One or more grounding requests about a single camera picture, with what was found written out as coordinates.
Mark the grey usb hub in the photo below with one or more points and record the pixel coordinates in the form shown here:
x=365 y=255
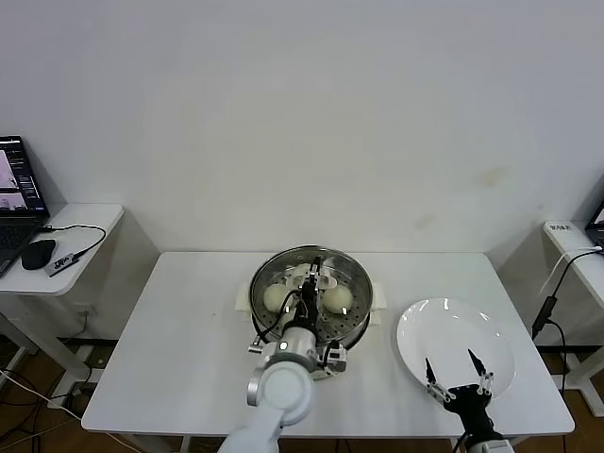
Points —
x=60 y=264

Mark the black text label sticker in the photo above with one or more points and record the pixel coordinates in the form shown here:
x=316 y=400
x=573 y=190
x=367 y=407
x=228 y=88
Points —
x=560 y=227

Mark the dark laptop on desk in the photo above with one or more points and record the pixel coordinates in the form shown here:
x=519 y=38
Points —
x=598 y=207

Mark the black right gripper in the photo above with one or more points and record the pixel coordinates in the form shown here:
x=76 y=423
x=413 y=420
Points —
x=472 y=401

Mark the white wall socket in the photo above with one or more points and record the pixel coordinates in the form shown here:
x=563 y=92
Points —
x=85 y=312

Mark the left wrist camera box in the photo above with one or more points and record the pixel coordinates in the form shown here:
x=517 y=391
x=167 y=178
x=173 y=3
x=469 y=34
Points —
x=336 y=359

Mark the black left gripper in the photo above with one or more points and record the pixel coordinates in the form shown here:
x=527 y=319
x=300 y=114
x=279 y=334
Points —
x=310 y=304

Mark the white round plate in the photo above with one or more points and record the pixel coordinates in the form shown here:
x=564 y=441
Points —
x=448 y=330

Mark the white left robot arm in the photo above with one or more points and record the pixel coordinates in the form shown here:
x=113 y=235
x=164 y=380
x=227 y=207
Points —
x=283 y=396

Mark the cream electric pot base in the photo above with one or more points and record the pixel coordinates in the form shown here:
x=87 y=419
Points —
x=376 y=320

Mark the round glass pot lid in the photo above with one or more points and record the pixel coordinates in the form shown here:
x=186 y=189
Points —
x=358 y=283

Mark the black computer mouse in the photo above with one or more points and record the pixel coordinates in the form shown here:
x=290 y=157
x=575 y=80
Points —
x=38 y=254

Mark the white side table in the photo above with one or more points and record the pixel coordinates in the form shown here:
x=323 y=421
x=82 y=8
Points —
x=85 y=245

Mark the black open laptop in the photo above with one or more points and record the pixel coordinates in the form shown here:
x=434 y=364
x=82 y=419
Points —
x=14 y=236

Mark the steel steamer basket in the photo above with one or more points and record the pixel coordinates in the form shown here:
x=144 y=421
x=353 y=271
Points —
x=381 y=295

